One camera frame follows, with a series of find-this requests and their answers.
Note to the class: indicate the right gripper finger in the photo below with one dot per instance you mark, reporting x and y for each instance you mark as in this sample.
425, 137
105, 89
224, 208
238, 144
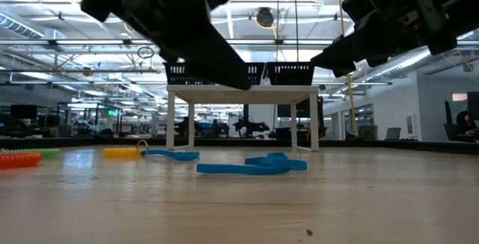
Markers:
378, 61
351, 51

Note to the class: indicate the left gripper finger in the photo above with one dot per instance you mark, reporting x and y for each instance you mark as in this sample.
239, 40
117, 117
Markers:
209, 57

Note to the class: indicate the blue rubber band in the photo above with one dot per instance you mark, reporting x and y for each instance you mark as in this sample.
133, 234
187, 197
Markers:
299, 165
157, 152
232, 169
277, 154
187, 156

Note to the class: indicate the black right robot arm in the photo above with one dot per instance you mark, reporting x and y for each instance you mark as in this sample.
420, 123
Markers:
464, 8

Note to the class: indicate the black background robot arm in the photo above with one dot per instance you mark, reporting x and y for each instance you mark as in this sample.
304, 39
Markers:
250, 126

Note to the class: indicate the grey laptop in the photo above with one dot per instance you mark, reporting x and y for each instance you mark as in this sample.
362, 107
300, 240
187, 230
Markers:
393, 133

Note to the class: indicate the white perforated metal shelf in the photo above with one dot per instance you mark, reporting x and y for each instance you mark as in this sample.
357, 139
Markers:
280, 92

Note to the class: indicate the black monitor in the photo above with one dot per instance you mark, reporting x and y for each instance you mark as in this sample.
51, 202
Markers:
473, 105
23, 112

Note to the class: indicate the person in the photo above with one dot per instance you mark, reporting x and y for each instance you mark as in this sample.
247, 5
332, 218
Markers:
464, 122

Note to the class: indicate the black aluminium table frame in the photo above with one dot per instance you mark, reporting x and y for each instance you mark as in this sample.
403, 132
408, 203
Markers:
411, 146

